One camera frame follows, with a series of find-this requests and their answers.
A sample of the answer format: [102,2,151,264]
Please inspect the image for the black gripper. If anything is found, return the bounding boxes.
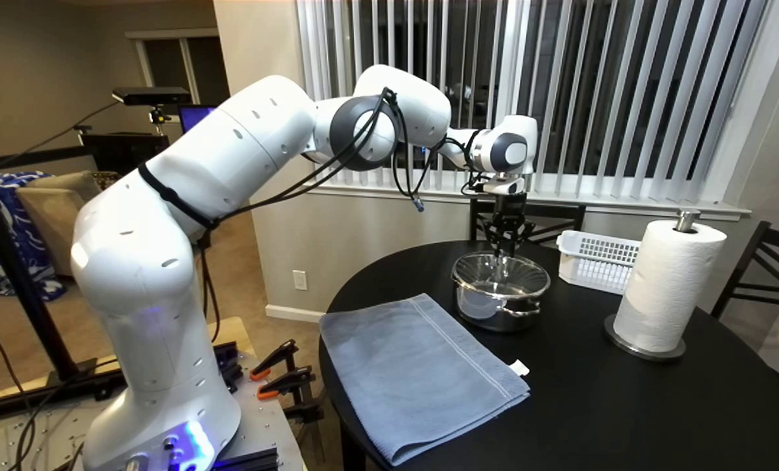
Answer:
[476,184,531,259]

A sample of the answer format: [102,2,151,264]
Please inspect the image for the glass pot lid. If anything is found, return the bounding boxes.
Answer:
[449,248,554,301]

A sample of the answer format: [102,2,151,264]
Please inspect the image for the stainless steel pot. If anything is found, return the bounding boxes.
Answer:
[449,251,554,339]

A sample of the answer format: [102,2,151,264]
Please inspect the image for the white paper towel roll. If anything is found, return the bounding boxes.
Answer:
[609,217,732,357]

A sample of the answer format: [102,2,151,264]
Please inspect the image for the blue towel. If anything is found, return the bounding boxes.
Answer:
[316,291,533,471]

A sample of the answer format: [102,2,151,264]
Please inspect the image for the silver paper towel holder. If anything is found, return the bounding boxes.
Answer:
[602,206,706,365]

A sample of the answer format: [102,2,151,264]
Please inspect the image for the white plastic basket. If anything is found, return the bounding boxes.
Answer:
[554,229,646,299]

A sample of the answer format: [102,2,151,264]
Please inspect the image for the white vertical blinds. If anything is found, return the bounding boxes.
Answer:
[293,0,779,209]

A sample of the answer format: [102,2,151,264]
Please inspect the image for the black orange spring clamp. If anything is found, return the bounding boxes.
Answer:
[253,362,319,408]
[246,335,304,386]

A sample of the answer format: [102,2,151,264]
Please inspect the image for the robot mounting platform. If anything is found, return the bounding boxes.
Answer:
[0,318,312,471]

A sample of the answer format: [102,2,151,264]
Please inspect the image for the computer monitor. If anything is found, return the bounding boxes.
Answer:
[176,103,221,137]

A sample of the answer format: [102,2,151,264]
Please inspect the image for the beige sofa cushion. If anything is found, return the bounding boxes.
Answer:
[13,168,108,284]

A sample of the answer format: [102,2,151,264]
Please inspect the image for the blue patterned cloth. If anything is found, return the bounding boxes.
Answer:
[0,168,70,305]

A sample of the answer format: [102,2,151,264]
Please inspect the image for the black metal stand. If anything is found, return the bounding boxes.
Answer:
[0,146,137,413]

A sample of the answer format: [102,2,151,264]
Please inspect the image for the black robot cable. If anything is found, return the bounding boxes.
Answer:
[205,83,429,230]

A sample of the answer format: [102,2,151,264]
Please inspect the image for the black velcro strap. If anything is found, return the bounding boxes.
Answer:
[135,159,222,234]

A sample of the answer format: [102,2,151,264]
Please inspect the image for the black stereo camera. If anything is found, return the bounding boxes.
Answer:
[111,83,195,112]

